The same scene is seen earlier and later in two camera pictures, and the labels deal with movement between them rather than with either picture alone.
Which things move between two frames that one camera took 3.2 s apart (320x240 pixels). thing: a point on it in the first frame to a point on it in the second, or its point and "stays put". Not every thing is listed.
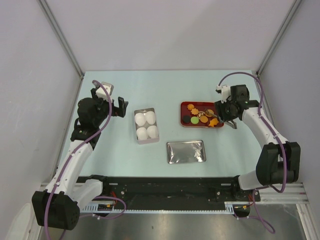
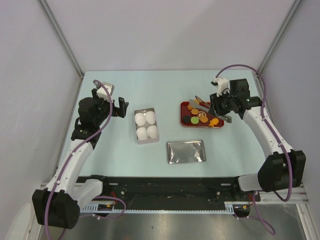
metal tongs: x=230 y=122 to x=206 y=106
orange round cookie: x=204 y=119 stays put
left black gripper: x=119 y=111 stays put
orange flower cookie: x=194 y=111 stays put
